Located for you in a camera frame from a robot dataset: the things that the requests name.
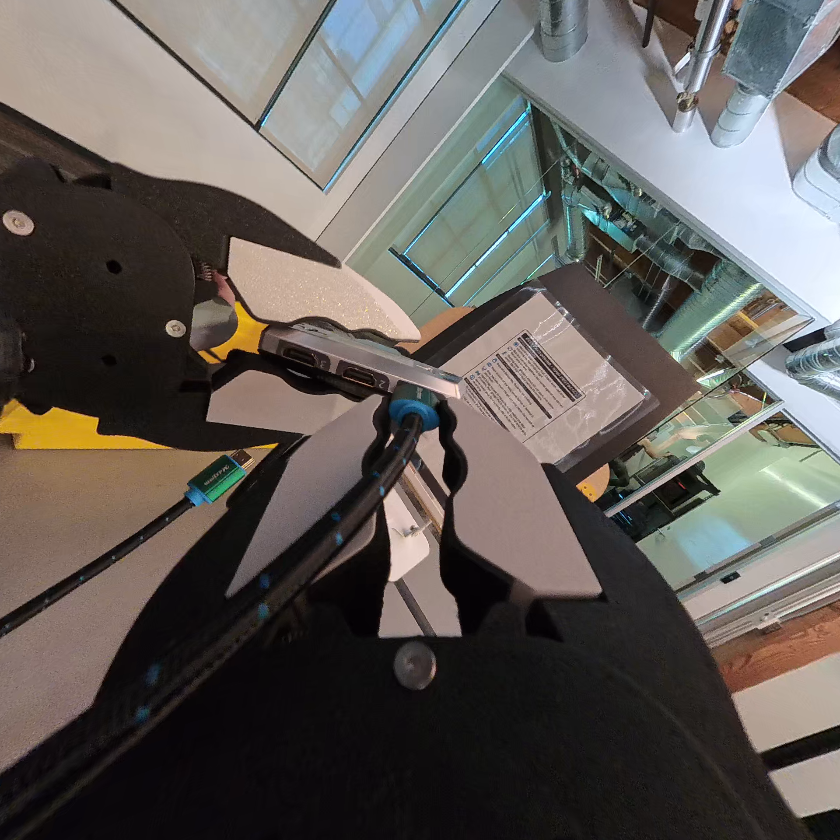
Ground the shiny metal pole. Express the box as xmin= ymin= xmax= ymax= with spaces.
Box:
xmin=669 ymin=0 xmax=733 ymax=133

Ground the glass window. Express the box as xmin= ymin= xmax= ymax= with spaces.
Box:
xmin=112 ymin=0 xmax=462 ymax=193
xmin=390 ymin=98 xmax=560 ymax=307

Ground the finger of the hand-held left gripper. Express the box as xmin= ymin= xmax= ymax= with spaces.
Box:
xmin=225 ymin=235 xmax=422 ymax=343
xmin=205 ymin=367 xmax=382 ymax=435

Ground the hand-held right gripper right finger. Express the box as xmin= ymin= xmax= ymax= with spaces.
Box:
xmin=436 ymin=397 xmax=606 ymax=608

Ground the rectangular silver duct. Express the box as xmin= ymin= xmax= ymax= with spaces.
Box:
xmin=722 ymin=0 xmax=840 ymax=99

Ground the silver hdmi hub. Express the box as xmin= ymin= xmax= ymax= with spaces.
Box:
xmin=259 ymin=320 xmax=463 ymax=401

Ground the round silver duct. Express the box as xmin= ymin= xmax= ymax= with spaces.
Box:
xmin=710 ymin=82 xmax=788 ymax=149
xmin=791 ymin=125 xmax=840 ymax=224
xmin=784 ymin=322 xmax=840 ymax=403
xmin=538 ymin=0 xmax=589 ymax=63

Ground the black board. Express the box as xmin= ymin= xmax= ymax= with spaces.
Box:
xmin=420 ymin=262 xmax=703 ymax=475

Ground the black braided hdmi cable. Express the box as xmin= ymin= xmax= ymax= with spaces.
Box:
xmin=0 ymin=384 xmax=441 ymax=840
xmin=0 ymin=449 xmax=257 ymax=639

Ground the printed sheet in plastic sleeve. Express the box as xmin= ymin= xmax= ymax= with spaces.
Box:
xmin=459 ymin=292 xmax=660 ymax=464

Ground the aluminium frame rail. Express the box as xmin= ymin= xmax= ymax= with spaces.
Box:
xmin=397 ymin=459 xmax=454 ymax=527

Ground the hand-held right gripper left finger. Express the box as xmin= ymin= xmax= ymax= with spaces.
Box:
xmin=225 ymin=399 xmax=431 ymax=598

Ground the flexible silver duct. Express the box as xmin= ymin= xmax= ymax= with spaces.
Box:
xmin=656 ymin=259 xmax=766 ymax=355

